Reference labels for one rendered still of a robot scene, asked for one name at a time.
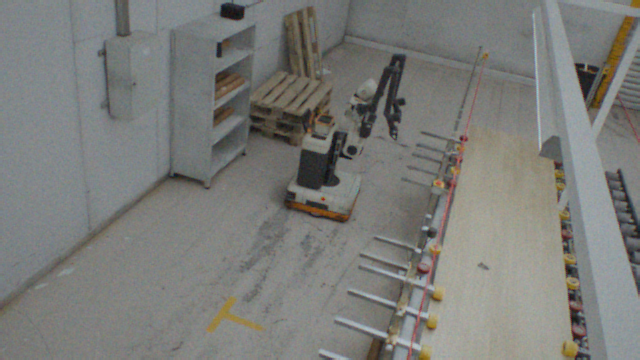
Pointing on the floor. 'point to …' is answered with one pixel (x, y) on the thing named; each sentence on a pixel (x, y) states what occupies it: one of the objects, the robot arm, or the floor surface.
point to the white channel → (594, 197)
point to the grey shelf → (198, 137)
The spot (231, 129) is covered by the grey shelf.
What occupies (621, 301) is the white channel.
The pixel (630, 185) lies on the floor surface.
